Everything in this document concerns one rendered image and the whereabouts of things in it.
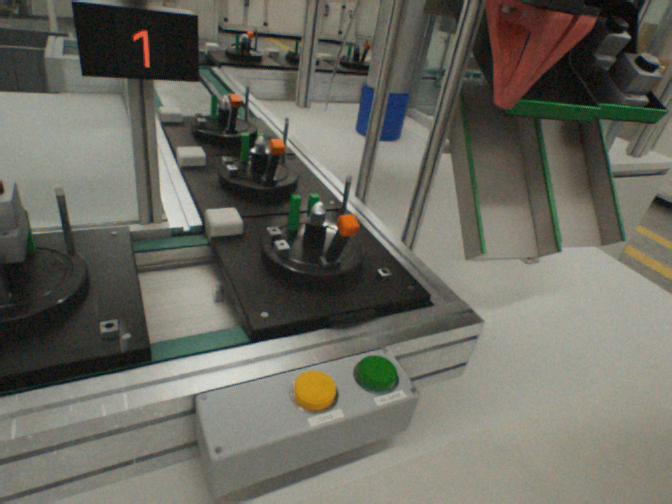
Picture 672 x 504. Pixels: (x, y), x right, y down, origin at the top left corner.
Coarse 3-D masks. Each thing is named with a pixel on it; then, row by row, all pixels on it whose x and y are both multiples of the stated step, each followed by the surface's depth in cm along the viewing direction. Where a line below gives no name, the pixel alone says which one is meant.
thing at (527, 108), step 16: (448, 0) 65; (464, 0) 62; (480, 32) 58; (480, 48) 58; (480, 64) 59; (560, 64) 62; (544, 80) 61; (560, 80) 62; (576, 80) 59; (528, 96) 57; (544, 96) 58; (560, 96) 59; (576, 96) 59; (592, 96) 57; (512, 112) 54; (528, 112) 54; (544, 112) 55; (560, 112) 55; (576, 112) 56; (592, 112) 56
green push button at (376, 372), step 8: (368, 360) 46; (376, 360) 46; (384, 360) 46; (360, 368) 45; (368, 368) 45; (376, 368) 45; (384, 368) 45; (392, 368) 46; (360, 376) 45; (368, 376) 44; (376, 376) 44; (384, 376) 45; (392, 376) 45; (368, 384) 44; (376, 384) 44; (384, 384) 44; (392, 384) 45
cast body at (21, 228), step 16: (0, 192) 41; (16, 192) 43; (0, 208) 40; (16, 208) 42; (0, 224) 41; (16, 224) 42; (0, 240) 41; (16, 240) 41; (0, 256) 41; (16, 256) 42
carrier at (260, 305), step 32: (224, 224) 61; (256, 224) 66; (288, 224) 62; (320, 224) 58; (224, 256) 58; (256, 256) 59; (288, 256) 56; (320, 256) 58; (352, 256) 59; (384, 256) 64; (256, 288) 54; (288, 288) 54; (320, 288) 55; (352, 288) 56; (384, 288) 58; (416, 288) 59; (256, 320) 49; (288, 320) 50; (320, 320) 51
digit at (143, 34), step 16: (128, 16) 46; (144, 16) 46; (128, 32) 47; (144, 32) 47; (160, 32) 48; (128, 48) 47; (144, 48) 48; (160, 48) 49; (128, 64) 48; (144, 64) 49; (160, 64) 49
